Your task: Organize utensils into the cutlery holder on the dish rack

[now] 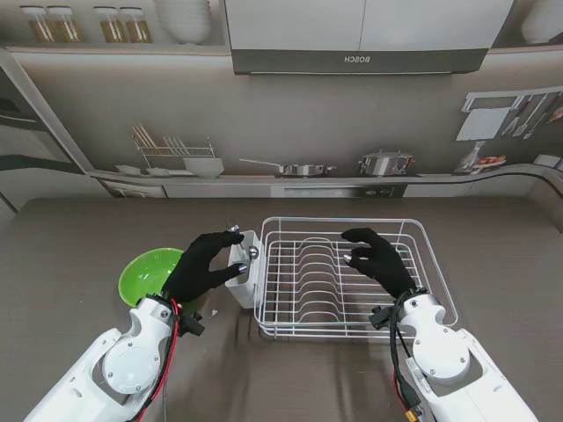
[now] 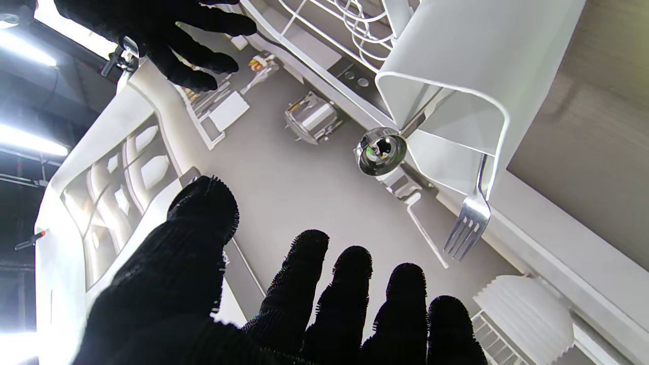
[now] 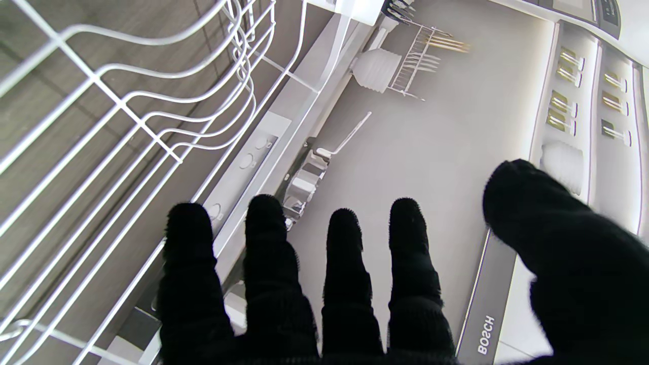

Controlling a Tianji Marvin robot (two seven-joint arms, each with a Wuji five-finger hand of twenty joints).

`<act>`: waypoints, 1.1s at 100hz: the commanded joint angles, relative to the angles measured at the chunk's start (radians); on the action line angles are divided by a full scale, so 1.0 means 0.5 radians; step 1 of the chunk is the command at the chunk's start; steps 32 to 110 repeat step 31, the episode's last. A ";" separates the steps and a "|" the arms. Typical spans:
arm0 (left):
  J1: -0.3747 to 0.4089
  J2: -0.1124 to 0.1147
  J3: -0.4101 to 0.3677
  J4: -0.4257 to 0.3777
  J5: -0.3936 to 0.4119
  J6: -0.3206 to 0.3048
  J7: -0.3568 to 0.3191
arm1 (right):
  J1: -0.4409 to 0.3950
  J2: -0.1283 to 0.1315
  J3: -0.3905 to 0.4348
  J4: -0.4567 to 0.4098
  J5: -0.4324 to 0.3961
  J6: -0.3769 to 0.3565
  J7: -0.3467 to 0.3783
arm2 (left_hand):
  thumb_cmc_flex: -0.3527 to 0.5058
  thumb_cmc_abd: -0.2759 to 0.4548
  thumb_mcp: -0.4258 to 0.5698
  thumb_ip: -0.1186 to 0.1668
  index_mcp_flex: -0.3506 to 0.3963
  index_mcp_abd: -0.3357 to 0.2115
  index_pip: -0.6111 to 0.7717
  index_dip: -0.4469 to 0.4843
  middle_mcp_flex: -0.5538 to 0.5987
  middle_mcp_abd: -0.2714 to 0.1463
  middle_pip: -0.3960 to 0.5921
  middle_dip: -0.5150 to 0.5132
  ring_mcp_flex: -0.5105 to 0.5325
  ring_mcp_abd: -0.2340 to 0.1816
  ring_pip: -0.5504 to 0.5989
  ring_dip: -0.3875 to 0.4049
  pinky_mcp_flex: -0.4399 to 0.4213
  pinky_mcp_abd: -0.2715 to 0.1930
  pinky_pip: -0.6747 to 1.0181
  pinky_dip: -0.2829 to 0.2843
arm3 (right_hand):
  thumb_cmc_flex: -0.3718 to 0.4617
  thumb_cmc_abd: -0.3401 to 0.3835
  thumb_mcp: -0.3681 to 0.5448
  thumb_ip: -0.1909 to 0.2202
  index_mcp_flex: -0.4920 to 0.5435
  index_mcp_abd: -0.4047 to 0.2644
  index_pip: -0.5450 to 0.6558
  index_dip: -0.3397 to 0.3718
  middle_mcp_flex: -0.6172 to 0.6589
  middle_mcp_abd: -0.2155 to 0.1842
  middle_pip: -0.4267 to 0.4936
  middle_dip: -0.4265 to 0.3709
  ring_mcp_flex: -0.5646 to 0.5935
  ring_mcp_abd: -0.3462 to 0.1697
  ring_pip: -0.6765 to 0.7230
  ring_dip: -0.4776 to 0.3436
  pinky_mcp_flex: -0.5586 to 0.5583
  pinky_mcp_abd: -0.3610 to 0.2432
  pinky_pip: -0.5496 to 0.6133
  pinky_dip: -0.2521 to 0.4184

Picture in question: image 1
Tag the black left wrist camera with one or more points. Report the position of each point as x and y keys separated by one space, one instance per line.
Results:
x=193 y=325

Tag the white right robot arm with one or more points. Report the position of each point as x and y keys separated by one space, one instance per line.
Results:
x=440 y=356

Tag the green plastic bowl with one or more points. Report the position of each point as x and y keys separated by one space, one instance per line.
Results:
x=145 y=274

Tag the printed kitchen scene backdrop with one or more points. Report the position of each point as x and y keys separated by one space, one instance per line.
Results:
x=308 y=132

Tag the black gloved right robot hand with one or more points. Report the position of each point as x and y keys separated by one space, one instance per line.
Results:
x=387 y=267

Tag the white plastic utensil holder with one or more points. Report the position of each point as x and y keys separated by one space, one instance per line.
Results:
x=244 y=294

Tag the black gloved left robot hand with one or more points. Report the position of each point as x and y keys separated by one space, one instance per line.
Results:
x=193 y=272

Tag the metal spoon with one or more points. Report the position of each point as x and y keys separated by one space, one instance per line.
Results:
x=253 y=251

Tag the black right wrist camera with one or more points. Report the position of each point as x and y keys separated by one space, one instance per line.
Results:
x=379 y=318

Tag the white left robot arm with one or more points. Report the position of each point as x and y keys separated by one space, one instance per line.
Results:
x=127 y=365

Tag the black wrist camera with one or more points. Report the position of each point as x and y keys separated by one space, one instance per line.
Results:
x=193 y=325
x=379 y=318

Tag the metal fork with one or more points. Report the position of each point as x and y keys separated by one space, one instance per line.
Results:
x=234 y=228

